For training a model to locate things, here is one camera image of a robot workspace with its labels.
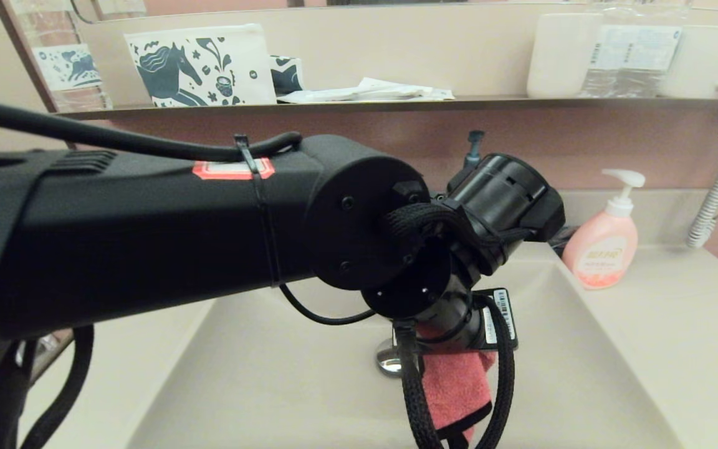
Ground pink cloth black trim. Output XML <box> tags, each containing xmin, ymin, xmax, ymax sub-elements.
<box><xmin>418</xmin><ymin>324</ymin><xmax>497</xmax><ymax>445</ymax></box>

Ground beige sink basin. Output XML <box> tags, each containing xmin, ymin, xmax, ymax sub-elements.
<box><xmin>125</xmin><ymin>240</ymin><xmax>684</xmax><ymax>449</ymax></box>

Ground chrome drain stopper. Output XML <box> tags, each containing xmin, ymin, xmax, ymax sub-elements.
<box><xmin>376</xmin><ymin>340</ymin><xmax>403</xmax><ymax>378</ymax></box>

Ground dark blue packet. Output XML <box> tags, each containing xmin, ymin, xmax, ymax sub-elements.
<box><xmin>555</xmin><ymin>226</ymin><xmax>579</xmax><ymax>256</ymax></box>

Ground pink soap pump bottle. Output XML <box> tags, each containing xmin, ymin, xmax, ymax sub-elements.
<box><xmin>562</xmin><ymin>168</ymin><xmax>646</xmax><ymax>289</ymax></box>

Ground dark grey pump bottle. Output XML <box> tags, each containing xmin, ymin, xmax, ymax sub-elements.
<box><xmin>466</xmin><ymin>130</ymin><xmax>486</xmax><ymax>169</ymax></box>

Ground white paper packets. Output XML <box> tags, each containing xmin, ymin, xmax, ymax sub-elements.
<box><xmin>277</xmin><ymin>77</ymin><xmax>456</xmax><ymax>104</ymax></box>

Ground clear bottle white label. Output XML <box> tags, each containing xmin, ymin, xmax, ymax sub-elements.
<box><xmin>577</xmin><ymin>0</ymin><xmax>634</xmax><ymax>99</ymax></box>
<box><xmin>628</xmin><ymin>0</ymin><xmax>691</xmax><ymax>99</ymax></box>

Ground small blue white pouch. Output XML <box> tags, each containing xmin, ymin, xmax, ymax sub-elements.
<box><xmin>270</xmin><ymin>55</ymin><xmax>305</xmax><ymax>95</ymax></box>

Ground white pouch blue horse print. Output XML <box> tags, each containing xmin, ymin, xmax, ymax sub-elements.
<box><xmin>124</xmin><ymin>24</ymin><xmax>277</xmax><ymax>107</ymax></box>

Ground large clear bottle horse label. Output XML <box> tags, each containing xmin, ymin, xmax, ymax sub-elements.
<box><xmin>10</xmin><ymin>0</ymin><xmax>113</xmax><ymax>113</ymax></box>

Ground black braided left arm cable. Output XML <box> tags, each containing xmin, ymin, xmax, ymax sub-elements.
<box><xmin>387</xmin><ymin>203</ymin><xmax>534</xmax><ymax>449</ymax></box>

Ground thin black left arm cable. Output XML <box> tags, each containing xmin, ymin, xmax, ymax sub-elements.
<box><xmin>278</xmin><ymin>284</ymin><xmax>375</xmax><ymax>326</ymax></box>

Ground dark metal wall shelf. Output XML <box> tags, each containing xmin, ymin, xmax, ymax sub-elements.
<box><xmin>54</xmin><ymin>95</ymin><xmax>718</xmax><ymax>120</ymax></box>

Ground white cup without handle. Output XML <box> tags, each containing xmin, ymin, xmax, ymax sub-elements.
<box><xmin>526</xmin><ymin>14</ymin><xmax>603</xmax><ymax>99</ymax></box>

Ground white mug with handle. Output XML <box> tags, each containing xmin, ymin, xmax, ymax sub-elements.
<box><xmin>659</xmin><ymin>25</ymin><xmax>718</xmax><ymax>100</ymax></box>

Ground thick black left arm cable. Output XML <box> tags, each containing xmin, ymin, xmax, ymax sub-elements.
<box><xmin>0</xmin><ymin>94</ymin><xmax>302</xmax><ymax>163</ymax></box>

